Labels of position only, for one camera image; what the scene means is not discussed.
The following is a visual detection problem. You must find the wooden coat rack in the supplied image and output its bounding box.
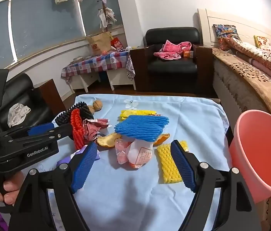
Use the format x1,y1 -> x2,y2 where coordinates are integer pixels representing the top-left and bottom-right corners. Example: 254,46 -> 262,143
95,0 -> 117,33

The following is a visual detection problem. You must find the pink garment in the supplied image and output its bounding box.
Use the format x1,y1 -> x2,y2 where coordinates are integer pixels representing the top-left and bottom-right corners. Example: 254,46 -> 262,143
153,40 -> 193,60

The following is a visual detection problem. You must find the orange peel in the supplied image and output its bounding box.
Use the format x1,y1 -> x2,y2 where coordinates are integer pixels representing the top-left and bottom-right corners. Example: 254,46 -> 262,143
96,133 -> 122,148
154,133 -> 171,146

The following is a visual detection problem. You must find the person's left hand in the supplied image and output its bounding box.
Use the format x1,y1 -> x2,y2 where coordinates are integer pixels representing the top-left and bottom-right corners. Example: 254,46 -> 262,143
0,171 -> 26,210

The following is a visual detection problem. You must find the white side table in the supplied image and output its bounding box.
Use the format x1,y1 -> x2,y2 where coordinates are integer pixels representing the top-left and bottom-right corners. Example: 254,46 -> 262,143
69,69 -> 136,94

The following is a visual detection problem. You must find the checkered tablecloth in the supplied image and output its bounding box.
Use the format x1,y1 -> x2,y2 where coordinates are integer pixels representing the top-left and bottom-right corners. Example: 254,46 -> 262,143
61,50 -> 130,81

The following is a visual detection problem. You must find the white crumpled cloth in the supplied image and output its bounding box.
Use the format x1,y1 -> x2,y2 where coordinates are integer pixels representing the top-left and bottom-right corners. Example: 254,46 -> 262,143
7,103 -> 32,128

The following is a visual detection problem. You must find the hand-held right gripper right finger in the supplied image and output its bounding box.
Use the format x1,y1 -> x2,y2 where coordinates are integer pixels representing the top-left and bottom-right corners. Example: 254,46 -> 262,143
170,140 -> 262,231

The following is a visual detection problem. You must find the black foam fruit net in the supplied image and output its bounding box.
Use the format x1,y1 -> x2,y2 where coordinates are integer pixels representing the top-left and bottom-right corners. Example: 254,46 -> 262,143
54,102 -> 94,127

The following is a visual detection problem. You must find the light blue tablecloth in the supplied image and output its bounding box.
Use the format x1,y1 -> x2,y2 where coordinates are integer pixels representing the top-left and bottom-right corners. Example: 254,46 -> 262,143
21,94 -> 232,231

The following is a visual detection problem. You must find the white patterned cloth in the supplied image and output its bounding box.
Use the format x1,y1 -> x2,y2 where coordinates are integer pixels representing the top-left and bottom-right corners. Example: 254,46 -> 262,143
125,52 -> 136,80

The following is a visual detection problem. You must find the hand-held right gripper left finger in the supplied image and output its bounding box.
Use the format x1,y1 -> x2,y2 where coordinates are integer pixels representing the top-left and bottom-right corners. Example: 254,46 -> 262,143
8,141 -> 99,231

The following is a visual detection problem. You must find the blue foam fruit net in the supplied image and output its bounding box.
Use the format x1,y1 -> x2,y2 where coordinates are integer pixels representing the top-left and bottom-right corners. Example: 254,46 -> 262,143
115,115 -> 170,142

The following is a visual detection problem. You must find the purple wrapper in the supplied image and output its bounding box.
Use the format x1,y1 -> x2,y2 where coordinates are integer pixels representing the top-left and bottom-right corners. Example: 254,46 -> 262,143
56,149 -> 101,168

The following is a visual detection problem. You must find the black leather armchair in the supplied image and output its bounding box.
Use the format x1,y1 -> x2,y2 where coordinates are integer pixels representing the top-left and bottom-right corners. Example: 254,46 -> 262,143
0,73 -> 67,132
130,27 -> 213,92

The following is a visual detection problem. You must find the tan woven bag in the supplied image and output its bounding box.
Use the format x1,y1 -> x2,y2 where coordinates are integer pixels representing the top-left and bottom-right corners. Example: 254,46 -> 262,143
86,32 -> 113,56

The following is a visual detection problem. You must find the red foam fruit net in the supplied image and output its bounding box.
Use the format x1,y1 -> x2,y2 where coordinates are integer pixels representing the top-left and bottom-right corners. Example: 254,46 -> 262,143
70,109 -> 86,150

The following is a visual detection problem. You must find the colourful printed pillow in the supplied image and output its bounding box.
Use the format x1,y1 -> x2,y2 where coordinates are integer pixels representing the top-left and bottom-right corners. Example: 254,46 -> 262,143
213,24 -> 240,45

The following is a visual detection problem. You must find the pink plastic bucket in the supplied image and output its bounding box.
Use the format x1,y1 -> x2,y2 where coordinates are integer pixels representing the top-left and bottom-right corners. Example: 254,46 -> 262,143
229,110 -> 271,204

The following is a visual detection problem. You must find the pink foil wrapper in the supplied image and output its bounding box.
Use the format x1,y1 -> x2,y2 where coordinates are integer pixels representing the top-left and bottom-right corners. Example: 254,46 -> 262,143
83,118 -> 112,141

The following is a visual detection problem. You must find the yellow foam fruit net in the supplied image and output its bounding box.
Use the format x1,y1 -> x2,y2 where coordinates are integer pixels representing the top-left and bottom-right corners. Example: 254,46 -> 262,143
157,141 -> 189,184

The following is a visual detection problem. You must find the red gift bag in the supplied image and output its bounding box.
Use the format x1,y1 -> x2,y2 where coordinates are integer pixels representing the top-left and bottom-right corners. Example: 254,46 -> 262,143
111,38 -> 124,51

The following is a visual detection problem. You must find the brown leaf blanket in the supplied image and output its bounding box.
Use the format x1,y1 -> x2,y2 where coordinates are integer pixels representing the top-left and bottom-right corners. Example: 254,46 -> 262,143
213,48 -> 271,130

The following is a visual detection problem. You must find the polka dot quilt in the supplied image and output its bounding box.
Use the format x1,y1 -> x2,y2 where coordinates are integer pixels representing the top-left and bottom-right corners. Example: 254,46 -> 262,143
218,36 -> 271,90

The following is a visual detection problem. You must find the white hanging garment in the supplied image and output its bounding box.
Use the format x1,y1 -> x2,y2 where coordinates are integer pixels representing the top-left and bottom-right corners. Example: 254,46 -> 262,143
98,8 -> 117,29

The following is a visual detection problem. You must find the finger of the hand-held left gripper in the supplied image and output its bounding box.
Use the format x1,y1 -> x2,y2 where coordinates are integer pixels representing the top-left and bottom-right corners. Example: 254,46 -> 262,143
10,123 -> 73,148
2,122 -> 55,140

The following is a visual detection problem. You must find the yellow flowered pillow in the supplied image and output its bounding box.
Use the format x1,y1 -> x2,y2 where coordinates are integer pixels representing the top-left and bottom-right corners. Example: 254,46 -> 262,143
253,35 -> 271,54

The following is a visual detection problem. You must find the white bed frame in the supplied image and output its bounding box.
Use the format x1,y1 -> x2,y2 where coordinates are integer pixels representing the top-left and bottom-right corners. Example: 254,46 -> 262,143
197,8 -> 271,135

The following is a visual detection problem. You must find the pink printed plastic bag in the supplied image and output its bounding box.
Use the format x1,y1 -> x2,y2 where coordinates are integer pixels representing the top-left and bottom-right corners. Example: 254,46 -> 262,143
115,138 -> 154,169

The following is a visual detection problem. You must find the yellow plastic wrapper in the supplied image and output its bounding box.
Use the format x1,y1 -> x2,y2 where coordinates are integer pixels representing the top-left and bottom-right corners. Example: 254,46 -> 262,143
119,109 -> 157,121

